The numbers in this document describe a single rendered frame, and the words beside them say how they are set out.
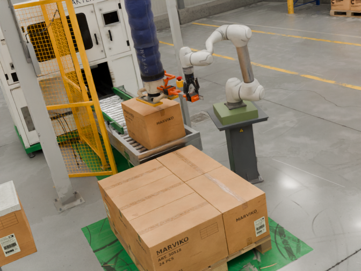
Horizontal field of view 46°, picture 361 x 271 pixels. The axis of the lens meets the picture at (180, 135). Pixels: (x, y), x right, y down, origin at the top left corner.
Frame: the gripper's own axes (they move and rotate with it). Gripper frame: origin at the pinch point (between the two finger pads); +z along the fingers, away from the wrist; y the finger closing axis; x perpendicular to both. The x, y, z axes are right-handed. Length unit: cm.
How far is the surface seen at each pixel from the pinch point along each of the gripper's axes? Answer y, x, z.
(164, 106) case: -8, -65, 26
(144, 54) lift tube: 9, -53, -33
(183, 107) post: -54, -104, 51
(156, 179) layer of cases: 42, -16, 67
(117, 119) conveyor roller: -5, -184, 67
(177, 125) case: -15, -60, 47
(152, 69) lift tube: 5, -50, -19
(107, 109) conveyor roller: -12, -230, 66
